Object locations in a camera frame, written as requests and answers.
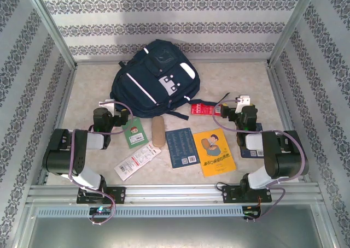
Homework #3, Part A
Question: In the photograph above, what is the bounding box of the green card with house picture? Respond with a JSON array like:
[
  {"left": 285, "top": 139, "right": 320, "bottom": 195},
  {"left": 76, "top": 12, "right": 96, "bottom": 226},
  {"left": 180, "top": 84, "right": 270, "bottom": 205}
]
[{"left": 121, "top": 116, "right": 150, "bottom": 150}]

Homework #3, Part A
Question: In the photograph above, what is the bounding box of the red packet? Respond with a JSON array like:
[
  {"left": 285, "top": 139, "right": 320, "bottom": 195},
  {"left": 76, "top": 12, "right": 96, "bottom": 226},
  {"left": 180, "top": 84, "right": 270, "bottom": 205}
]
[{"left": 190, "top": 103, "right": 223, "bottom": 116}]

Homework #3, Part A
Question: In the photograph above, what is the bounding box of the navy blue backpack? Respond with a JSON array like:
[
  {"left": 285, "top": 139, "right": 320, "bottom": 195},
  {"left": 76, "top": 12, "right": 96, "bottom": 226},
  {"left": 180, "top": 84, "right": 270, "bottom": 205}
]
[{"left": 110, "top": 39, "right": 229, "bottom": 120}]

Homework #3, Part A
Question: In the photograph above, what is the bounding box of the dark blue book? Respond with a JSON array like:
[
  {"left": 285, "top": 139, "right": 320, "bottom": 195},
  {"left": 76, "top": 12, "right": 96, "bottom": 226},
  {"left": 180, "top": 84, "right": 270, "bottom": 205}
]
[
  {"left": 240, "top": 122, "right": 265, "bottom": 159},
  {"left": 165, "top": 127, "right": 200, "bottom": 169}
]

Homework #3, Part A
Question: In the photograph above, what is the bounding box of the tan oblong case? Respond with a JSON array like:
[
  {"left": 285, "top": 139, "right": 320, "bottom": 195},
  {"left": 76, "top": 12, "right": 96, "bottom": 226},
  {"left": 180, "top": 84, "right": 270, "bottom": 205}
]
[{"left": 151, "top": 116, "right": 166, "bottom": 147}]

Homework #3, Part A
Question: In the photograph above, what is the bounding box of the white packet with barcode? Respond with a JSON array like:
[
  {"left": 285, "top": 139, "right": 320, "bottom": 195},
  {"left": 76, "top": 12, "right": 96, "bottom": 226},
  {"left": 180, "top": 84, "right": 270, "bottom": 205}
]
[{"left": 114, "top": 140, "right": 162, "bottom": 181}]

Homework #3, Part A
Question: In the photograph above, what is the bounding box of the yellow picture book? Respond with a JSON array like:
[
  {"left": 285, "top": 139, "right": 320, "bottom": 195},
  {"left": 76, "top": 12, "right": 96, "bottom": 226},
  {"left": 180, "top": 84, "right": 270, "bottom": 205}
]
[{"left": 192, "top": 127, "right": 237, "bottom": 178}]

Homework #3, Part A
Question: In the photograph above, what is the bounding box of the small controller board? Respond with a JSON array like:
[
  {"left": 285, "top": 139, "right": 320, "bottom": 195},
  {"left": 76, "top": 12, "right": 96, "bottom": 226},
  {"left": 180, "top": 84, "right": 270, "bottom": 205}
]
[
  {"left": 243, "top": 205, "right": 261, "bottom": 220},
  {"left": 89, "top": 206, "right": 113, "bottom": 215}
]

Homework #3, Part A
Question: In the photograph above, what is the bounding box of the grey metal sheet panel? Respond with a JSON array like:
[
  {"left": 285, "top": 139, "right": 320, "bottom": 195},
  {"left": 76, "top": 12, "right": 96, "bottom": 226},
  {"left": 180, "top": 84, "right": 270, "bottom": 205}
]
[{"left": 27, "top": 217, "right": 329, "bottom": 248}]

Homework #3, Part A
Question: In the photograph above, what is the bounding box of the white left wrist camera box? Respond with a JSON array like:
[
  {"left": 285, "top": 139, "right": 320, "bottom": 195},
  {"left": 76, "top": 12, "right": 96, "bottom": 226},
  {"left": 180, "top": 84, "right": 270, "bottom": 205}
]
[{"left": 98, "top": 98, "right": 116, "bottom": 114}]

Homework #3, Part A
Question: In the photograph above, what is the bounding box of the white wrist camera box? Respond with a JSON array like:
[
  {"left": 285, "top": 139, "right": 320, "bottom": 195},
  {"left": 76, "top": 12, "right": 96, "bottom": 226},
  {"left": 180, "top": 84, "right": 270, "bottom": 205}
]
[
  {"left": 235, "top": 95, "right": 252, "bottom": 114},
  {"left": 98, "top": 98, "right": 116, "bottom": 114}
]

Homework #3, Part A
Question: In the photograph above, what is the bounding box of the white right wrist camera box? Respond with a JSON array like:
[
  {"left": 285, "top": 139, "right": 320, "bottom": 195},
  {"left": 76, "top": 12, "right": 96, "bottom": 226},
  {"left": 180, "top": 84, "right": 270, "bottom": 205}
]
[{"left": 235, "top": 95, "right": 252, "bottom": 114}]

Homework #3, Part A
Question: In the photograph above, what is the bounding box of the aluminium frame rail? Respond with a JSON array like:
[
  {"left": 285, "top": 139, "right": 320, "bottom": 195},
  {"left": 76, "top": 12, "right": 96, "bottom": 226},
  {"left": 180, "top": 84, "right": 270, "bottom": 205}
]
[
  {"left": 38, "top": 66, "right": 79, "bottom": 185},
  {"left": 75, "top": 58, "right": 270, "bottom": 66},
  {"left": 266, "top": 64, "right": 311, "bottom": 184}
]

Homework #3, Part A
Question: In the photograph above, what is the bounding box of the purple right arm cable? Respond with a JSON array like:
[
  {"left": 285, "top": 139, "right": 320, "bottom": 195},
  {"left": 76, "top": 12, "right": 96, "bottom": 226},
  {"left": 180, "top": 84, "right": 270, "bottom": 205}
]
[{"left": 212, "top": 99, "right": 308, "bottom": 222}]

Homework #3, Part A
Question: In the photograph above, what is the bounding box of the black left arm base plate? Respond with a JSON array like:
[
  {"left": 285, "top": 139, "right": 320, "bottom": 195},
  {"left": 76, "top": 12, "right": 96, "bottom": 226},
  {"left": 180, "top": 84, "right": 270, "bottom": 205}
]
[{"left": 76, "top": 186, "right": 127, "bottom": 205}]

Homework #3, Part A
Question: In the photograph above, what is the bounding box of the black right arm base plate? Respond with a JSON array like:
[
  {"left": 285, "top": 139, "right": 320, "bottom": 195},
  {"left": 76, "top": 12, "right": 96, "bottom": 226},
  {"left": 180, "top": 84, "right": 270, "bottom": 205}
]
[{"left": 221, "top": 185, "right": 273, "bottom": 204}]

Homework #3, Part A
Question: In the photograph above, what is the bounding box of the aluminium mounting rail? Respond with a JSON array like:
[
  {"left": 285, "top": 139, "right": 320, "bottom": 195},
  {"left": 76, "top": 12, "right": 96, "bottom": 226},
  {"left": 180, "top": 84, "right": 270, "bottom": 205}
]
[{"left": 27, "top": 184, "right": 325, "bottom": 205}]

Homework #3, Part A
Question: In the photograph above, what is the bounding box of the slotted grey cable tray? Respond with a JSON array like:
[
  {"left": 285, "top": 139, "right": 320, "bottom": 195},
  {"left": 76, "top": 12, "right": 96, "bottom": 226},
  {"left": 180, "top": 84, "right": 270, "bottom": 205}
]
[{"left": 36, "top": 205, "right": 244, "bottom": 218}]

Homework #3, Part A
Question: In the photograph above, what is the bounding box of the aluminium corner post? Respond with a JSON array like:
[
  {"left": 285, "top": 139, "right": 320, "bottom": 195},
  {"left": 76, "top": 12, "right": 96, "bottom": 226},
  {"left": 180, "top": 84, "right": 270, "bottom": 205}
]
[
  {"left": 267, "top": 0, "right": 320, "bottom": 66},
  {"left": 23, "top": 0, "right": 78, "bottom": 68}
]

